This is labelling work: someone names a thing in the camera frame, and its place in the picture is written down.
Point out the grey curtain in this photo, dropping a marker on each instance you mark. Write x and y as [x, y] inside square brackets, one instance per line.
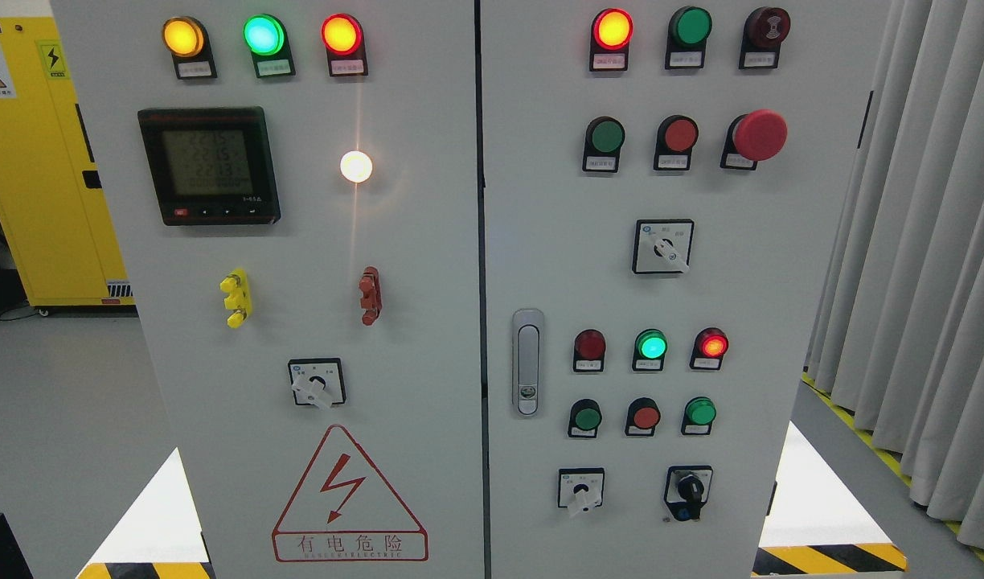
[899, 337]

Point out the red terminal block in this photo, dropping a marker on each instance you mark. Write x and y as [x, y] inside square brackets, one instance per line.
[371, 297]

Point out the red push button upper row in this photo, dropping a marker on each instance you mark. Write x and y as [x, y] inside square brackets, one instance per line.
[676, 138]

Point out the black digital power meter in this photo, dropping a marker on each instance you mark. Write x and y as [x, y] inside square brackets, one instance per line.
[211, 167]

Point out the green indicator lamp top right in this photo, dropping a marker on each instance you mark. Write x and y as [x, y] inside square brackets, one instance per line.
[687, 35]

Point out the dark red indicator lamp lower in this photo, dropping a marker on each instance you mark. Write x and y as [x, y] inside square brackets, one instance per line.
[589, 352]

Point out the dark red buzzer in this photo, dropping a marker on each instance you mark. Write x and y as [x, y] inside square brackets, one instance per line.
[764, 31]

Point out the green push button lower right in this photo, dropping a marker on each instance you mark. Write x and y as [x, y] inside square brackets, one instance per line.
[698, 416]

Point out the black key selector switch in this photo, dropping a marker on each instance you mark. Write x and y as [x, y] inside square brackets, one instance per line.
[686, 491]

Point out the red indicator lamp top right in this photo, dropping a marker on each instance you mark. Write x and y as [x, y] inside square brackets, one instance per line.
[610, 37]

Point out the red indicator lamp top left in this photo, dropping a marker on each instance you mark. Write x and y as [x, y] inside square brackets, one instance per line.
[345, 45]

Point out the green push button upper row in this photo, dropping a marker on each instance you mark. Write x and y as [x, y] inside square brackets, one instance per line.
[603, 140]

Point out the green push button lower left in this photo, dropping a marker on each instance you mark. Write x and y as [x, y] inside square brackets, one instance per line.
[584, 419]

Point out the white selector switch lower right door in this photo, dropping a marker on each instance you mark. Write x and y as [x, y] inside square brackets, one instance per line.
[580, 490]

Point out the white selector switch left door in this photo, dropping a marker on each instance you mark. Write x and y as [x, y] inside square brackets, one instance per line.
[317, 382]

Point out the red emergency stop mushroom button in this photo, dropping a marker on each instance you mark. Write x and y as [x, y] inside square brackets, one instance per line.
[752, 138]

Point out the white selector switch right upper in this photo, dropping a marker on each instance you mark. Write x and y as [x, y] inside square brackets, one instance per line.
[662, 246]

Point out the lit green indicator lamp lower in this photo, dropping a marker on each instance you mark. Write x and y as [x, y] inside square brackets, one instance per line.
[649, 351]

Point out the lit red indicator lamp lower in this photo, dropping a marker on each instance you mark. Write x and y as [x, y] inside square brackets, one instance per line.
[709, 348]

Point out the silver cabinet door handle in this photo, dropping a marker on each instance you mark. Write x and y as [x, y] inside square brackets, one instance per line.
[527, 326]

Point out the grey electrical control cabinet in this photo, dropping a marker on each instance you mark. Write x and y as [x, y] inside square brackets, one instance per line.
[454, 168]

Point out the yellow terminal block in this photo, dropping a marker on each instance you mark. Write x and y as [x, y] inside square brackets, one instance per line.
[237, 297]

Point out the red electrical hazard warning sign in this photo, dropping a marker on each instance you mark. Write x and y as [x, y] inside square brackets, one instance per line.
[344, 510]

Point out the yellow indicator lamp top left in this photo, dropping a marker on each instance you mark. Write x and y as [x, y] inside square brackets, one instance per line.
[190, 48]

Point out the yellow safety cabinet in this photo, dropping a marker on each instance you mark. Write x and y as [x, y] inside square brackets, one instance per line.
[52, 207]

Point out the white selector switch door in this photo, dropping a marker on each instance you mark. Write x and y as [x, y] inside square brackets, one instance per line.
[580, 490]
[317, 382]

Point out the green indicator lamp top left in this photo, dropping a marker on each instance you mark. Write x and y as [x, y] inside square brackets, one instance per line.
[269, 48]

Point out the red push button lower middle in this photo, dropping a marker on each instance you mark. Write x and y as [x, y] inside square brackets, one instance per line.
[642, 419]

